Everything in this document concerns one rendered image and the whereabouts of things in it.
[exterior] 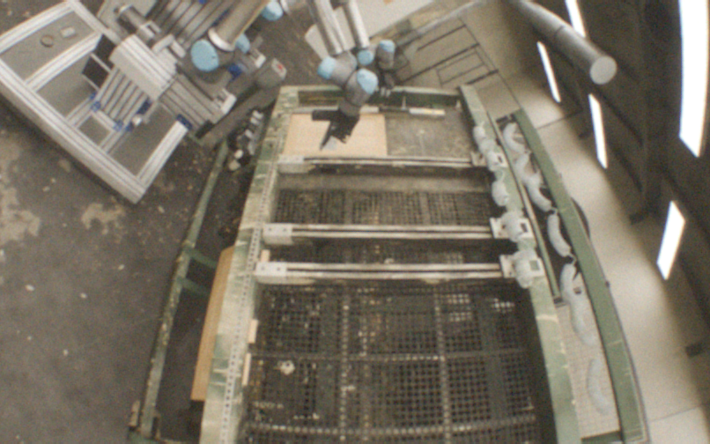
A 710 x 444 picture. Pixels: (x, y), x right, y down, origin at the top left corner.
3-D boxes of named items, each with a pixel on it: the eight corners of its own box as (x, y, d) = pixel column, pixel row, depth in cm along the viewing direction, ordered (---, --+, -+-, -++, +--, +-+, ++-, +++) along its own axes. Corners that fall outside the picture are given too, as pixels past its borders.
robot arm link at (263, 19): (245, 14, 143) (263, -2, 136) (255, 11, 152) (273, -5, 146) (259, 32, 149) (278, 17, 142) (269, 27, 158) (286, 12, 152)
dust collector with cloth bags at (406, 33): (354, 41, 701) (438, -7, 598) (371, 64, 743) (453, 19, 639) (350, 63, 612) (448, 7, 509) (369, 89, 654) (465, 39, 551)
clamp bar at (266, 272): (262, 265, 137) (247, 234, 118) (528, 266, 137) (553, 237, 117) (258, 286, 131) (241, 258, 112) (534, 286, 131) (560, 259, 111)
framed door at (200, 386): (224, 252, 198) (221, 251, 196) (284, 224, 172) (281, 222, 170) (195, 399, 145) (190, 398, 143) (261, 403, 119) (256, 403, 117)
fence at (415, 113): (293, 112, 202) (292, 107, 198) (442, 114, 201) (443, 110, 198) (292, 116, 199) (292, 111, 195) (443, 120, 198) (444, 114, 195)
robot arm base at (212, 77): (186, 64, 113) (200, 49, 108) (201, 50, 123) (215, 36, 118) (211, 90, 122) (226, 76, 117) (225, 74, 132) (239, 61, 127)
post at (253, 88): (195, 131, 238) (258, 77, 203) (201, 136, 242) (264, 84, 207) (193, 136, 235) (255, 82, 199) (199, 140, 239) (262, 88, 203)
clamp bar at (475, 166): (282, 162, 174) (275, 127, 155) (496, 166, 174) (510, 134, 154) (279, 175, 168) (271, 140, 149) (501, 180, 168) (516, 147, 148)
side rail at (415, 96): (299, 99, 221) (298, 85, 212) (454, 102, 221) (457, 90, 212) (299, 103, 218) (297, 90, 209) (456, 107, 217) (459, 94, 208)
